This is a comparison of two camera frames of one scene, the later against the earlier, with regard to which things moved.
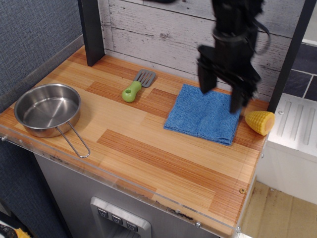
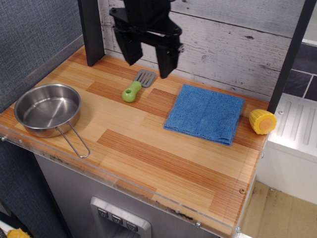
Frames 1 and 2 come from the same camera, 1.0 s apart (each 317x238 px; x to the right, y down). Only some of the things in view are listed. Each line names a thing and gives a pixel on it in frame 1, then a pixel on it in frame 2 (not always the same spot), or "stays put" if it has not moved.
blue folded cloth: [207, 115] stays put
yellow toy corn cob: [263, 122] stays put
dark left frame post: [92, 29] stays put
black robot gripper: [230, 59] → [148, 20]
